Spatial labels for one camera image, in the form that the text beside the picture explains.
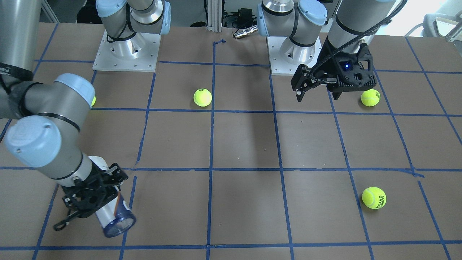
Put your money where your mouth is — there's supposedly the tennis ball near arm base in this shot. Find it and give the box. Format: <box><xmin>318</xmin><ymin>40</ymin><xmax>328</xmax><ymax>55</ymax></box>
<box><xmin>360</xmin><ymin>89</ymin><xmax>381</xmax><ymax>107</ymax></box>

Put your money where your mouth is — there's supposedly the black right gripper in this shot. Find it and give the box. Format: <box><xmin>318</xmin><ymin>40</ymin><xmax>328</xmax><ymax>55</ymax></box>
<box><xmin>53</xmin><ymin>163</ymin><xmax>128</xmax><ymax>231</ymax></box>

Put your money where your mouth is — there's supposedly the white blue tennis ball can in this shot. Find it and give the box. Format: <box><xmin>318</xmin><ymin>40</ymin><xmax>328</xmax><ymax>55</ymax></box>
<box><xmin>89</xmin><ymin>155</ymin><xmax>136</xmax><ymax>238</ymax></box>

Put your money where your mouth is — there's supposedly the tennis ball mid table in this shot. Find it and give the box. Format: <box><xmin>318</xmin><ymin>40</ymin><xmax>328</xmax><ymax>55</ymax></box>
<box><xmin>193</xmin><ymin>88</ymin><xmax>213</xmax><ymax>107</ymax></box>

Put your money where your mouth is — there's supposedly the silver metal connector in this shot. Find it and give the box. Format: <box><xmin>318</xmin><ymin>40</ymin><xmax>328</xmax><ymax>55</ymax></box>
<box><xmin>233</xmin><ymin>25</ymin><xmax>258</xmax><ymax>39</ymax></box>

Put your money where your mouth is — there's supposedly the tennis ball near front edge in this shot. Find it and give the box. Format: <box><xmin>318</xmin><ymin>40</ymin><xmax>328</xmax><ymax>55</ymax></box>
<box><xmin>361</xmin><ymin>187</ymin><xmax>387</xmax><ymax>209</ymax></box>

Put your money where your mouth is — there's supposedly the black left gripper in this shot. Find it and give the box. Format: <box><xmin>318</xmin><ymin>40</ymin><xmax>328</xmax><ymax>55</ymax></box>
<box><xmin>291</xmin><ymin>43</ymin><xmax>376</xmax><ymax>102</ymax></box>

